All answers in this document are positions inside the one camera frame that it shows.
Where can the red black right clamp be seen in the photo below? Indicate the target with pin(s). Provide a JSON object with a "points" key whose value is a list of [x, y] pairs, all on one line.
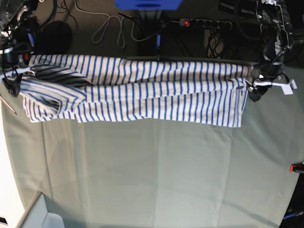
{"points": [[297, 168]]}

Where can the blue plastic box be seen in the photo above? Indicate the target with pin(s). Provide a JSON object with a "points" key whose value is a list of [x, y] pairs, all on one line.
{"points": [[148, 4]]}

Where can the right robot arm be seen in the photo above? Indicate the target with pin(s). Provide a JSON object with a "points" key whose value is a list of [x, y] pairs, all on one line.
{"points": [[18, 33]]}

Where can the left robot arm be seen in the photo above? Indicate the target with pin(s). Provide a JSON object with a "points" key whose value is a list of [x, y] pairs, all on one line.
{"points": [[277, 38]]}

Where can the black round stand base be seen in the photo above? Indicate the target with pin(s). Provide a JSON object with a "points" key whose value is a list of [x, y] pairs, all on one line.
{"points": [[55, 38]]}

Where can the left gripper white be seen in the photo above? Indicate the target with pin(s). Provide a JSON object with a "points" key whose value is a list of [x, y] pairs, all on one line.
{"points": [[259, 83]]}

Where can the light grey plastic bin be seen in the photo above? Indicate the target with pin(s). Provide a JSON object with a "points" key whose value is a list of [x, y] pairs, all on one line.
{"points": [[36, 215]]}

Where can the black power strip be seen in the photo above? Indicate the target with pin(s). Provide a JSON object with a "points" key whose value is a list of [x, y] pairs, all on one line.
{"points": [[206, 24]]}

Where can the blue white striped t-shirt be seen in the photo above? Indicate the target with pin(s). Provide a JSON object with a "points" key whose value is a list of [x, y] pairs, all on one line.
{"points": [[92, 88]]}

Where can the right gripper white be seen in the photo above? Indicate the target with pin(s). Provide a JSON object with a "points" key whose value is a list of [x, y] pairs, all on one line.
{"points": [[13, 85]]}

